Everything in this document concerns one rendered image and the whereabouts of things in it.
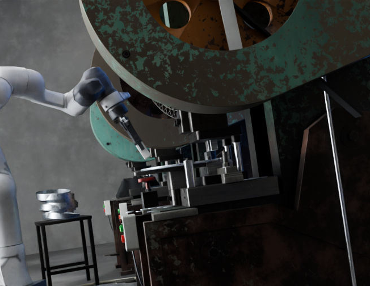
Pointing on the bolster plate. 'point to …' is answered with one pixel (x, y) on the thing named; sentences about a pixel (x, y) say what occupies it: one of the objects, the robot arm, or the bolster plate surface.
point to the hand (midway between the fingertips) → (143, 150)
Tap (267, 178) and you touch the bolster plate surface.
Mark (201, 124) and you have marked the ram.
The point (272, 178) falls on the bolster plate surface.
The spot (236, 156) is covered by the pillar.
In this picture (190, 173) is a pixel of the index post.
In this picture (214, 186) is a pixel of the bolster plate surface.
